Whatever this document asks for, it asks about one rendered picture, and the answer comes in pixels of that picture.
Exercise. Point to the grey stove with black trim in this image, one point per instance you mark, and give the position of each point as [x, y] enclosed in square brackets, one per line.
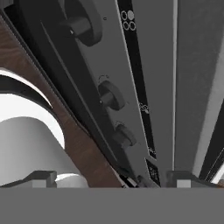
[116, 61]

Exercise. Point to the white and black round object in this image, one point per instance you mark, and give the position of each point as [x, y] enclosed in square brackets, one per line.
[23, 140]

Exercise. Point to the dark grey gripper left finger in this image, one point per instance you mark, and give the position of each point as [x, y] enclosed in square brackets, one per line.
[43, 177]

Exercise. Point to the dark grey stove knob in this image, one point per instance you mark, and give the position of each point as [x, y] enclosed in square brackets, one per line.
[84, 26]
[112, 96]
[124, 135]

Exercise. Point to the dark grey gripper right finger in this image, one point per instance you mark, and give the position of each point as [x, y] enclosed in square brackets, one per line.
[180, 178]

